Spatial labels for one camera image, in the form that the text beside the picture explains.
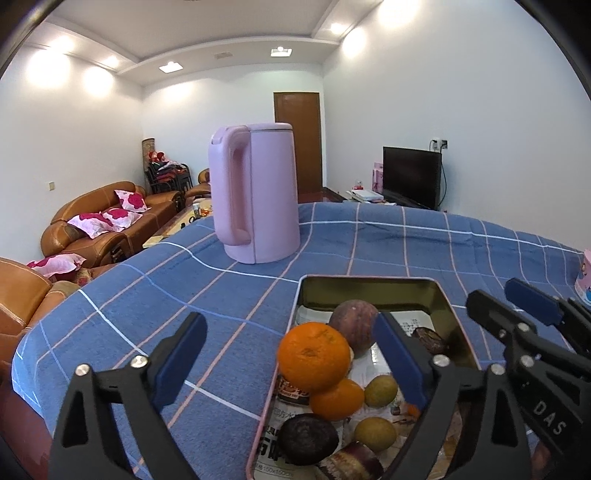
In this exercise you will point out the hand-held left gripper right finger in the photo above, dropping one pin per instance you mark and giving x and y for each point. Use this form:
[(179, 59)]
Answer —
[(401, 360)]

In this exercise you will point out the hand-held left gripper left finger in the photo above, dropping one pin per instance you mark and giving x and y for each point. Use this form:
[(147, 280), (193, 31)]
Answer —
[(178, 364)]

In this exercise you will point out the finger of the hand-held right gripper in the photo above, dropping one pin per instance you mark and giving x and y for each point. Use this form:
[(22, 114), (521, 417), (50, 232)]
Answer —
[(533, 300), (498, 318)]

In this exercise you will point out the wrinkled brown passion fruit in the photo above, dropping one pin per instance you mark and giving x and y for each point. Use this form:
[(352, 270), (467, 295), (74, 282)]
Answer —
[(429, 340)]

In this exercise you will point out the small yellow-green fruit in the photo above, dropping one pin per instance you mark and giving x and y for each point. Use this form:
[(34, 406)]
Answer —
[(381, 391), (375, 432)]

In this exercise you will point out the purple passion fruit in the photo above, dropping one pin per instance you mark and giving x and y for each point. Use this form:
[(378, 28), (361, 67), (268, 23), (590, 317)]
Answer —
[(353, 323)]

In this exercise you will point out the pink tin box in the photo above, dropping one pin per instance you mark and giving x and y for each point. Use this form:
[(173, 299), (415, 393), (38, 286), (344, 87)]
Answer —
[(369, 290)]

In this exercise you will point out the large orange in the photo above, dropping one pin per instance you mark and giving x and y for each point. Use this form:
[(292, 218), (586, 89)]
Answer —
[(314, 357)]

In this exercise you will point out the sugarcane piece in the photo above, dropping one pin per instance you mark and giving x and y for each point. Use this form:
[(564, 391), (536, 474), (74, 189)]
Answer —
[(351, 464)]

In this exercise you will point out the dark passion fruit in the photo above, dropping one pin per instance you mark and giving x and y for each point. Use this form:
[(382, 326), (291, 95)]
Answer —
[(307, 438)]

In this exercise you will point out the pink cartoon mug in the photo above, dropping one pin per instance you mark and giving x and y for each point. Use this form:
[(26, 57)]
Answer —
[(585, 277)]

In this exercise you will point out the blue checked cloth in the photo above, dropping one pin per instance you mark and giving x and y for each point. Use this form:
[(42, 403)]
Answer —
[(184, 295)]

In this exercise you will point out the wooden coffee table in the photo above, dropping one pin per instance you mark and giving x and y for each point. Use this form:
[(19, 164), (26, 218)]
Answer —
[(171, 228)]

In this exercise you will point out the pink floral pillow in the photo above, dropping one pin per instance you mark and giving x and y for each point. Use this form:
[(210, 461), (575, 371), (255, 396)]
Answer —
[(119, 218), (131, 201), (90, 225), (55, 265)]

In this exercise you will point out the long brown leather sofa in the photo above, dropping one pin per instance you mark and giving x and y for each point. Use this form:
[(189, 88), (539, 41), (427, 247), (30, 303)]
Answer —
[(69, 240)]

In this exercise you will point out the black television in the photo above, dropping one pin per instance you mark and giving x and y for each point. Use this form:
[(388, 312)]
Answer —
[(411, 177)]

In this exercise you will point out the white television stand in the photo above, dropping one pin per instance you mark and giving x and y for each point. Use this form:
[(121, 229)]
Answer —
[(367, 195)]

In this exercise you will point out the brown leather armchair sofa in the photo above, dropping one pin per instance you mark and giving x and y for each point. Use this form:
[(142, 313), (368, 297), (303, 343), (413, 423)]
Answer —
[(201, 180)]

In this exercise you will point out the stacked black chairs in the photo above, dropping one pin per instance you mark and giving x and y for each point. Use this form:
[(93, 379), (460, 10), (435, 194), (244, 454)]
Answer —
[(168, 177)]

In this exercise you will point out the pink electric kettle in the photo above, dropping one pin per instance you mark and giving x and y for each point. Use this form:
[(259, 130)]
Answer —
[(268, 198)]

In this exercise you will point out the brown wooden door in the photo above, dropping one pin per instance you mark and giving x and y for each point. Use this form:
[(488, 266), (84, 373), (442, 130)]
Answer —
[(307, 138)]

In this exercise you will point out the square ceiling light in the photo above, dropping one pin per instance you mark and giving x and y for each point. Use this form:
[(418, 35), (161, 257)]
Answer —
[(280, 50), (169, 67)]

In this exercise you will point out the ceiling air vent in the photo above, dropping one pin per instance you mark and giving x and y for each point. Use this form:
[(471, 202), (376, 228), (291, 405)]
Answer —
[(224, 55)]

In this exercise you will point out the wall power socket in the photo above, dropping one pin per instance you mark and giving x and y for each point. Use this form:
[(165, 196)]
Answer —
[(439, 144)]

